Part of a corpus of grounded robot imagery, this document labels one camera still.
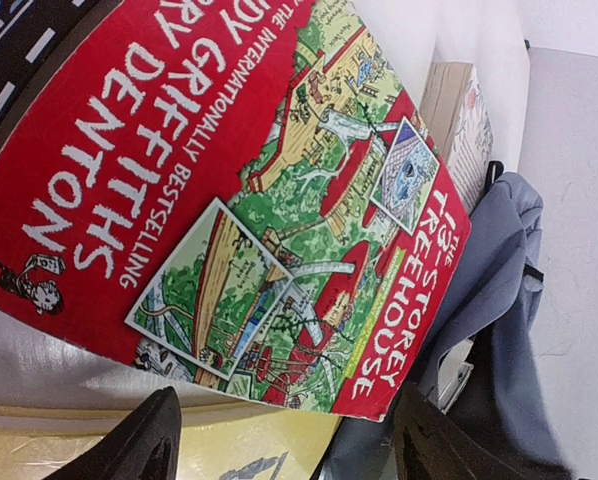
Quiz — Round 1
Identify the blue grey backpack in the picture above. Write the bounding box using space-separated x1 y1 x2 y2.
315 172 572 479

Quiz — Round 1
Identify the patterned patchwork placemat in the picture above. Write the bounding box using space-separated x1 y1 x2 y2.
0 1 98 122

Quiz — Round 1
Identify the yellow book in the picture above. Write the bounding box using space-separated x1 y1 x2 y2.
0 402 340 479

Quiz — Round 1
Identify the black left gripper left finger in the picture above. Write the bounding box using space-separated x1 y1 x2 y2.
48 387 182 480

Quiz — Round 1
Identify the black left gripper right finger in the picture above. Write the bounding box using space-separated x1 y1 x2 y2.
393 382 559 479

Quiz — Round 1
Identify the red floral book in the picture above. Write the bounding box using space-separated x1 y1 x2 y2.
0 1 471 422

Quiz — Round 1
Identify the white floral notebook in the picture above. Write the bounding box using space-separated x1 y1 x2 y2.
420 62 494 212

